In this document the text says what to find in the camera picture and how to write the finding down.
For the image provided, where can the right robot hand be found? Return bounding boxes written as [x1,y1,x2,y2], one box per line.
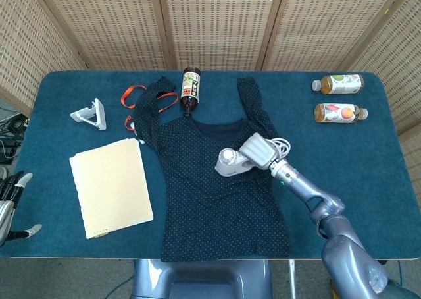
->
[238,132,279,170]

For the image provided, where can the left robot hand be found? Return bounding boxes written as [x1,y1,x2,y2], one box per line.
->
[0,170,43,247]

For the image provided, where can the white cable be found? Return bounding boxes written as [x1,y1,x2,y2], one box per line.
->
[262,137,293,161]

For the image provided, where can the navy polka dot shirt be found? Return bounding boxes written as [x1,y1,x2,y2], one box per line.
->
[133,76,292,263]

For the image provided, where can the tea bottle peach label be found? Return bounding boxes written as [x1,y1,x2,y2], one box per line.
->
[314,103,368,124]

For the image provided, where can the blue carpet table cover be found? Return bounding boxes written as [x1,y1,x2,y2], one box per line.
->
[0,70,416,261]

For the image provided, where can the dark brown drink bottle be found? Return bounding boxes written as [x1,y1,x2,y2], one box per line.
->
[179,67,202,118]

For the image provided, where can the cream paper folder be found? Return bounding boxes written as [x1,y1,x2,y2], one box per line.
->
[68,137,155,240]

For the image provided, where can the tea bottle green apple label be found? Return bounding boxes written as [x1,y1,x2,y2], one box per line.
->
[311,74,365,95]

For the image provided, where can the white folding phone stand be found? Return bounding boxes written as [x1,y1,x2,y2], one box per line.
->
[69,97,108,131]

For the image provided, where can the metal table leg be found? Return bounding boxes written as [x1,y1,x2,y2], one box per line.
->
[288,259,296,299]

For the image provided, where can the woven folding screen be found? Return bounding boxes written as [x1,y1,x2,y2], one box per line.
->
[0,0,421,171]

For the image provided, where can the blue-grey robot torso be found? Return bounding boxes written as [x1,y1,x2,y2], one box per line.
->
[131,258,274,299]

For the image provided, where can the black floor cables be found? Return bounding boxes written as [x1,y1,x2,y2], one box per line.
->
[0,106,31,165]

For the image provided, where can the orange lanyard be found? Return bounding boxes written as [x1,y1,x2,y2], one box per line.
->
[120,84,178,132]

